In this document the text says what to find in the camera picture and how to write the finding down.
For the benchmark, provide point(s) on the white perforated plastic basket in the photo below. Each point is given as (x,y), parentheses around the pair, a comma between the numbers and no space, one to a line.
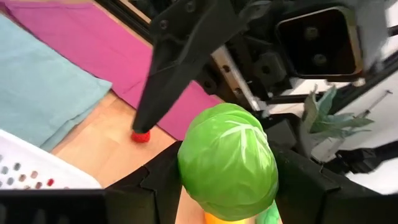
(46,161)

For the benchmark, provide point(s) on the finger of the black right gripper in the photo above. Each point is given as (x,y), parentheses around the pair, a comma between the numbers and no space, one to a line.
(283,132)
(180,62)

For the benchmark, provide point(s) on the teal cloth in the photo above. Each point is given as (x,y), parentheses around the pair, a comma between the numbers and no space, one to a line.
(46,87)

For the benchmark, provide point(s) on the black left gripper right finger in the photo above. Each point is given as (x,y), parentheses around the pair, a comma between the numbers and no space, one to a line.
(311,202)

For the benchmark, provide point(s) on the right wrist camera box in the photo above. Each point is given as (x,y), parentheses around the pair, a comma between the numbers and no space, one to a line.
(320,43)

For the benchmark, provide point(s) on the green plant in white pot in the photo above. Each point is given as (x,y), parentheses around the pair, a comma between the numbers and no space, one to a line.
(329,124)

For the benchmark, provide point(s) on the smooth orange toy orange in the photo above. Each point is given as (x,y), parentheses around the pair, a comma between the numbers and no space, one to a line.
(224,220)

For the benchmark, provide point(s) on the black metal table frame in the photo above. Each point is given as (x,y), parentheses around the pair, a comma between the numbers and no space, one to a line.
(109,5)

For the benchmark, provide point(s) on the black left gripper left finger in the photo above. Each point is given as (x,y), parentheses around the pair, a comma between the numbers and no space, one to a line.
(149,199)

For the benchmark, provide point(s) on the purple cloth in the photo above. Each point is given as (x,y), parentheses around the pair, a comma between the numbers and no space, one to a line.
(93,46)

